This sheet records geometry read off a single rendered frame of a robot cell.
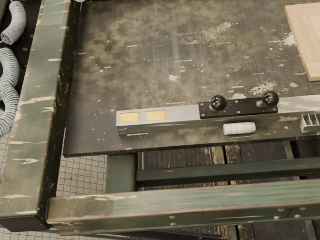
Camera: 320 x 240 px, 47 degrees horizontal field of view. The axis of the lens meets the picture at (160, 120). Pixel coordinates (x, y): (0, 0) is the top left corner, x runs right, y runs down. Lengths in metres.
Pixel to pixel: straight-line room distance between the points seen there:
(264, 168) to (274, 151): 2.08
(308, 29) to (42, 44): 0.81
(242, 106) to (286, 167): 0.20
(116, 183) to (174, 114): 0.24
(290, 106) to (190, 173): 0.31
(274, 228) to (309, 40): 1.99
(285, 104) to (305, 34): 0.30
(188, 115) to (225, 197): 0.25
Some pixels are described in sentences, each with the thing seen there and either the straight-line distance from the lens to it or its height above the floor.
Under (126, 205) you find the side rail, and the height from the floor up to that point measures 1.70.
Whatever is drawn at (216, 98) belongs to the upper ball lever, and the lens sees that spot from 0.85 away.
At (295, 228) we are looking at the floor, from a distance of 2.84.
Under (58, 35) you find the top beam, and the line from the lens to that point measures 1.16.
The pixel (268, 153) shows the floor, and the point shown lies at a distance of 3.14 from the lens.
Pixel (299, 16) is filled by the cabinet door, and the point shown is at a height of 1.21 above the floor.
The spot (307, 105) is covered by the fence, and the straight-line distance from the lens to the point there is 1.02.
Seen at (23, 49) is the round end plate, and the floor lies 1.98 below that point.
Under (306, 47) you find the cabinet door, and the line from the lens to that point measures 1.20.
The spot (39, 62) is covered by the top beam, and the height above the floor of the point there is 1.93.
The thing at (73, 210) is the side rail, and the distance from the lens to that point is 0.88.
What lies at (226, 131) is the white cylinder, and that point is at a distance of 0.96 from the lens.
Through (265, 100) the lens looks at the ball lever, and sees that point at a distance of 0.87.
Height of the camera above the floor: 1.98
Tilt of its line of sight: 22 degrees down
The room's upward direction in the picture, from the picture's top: 76 degrees counter-clockwise
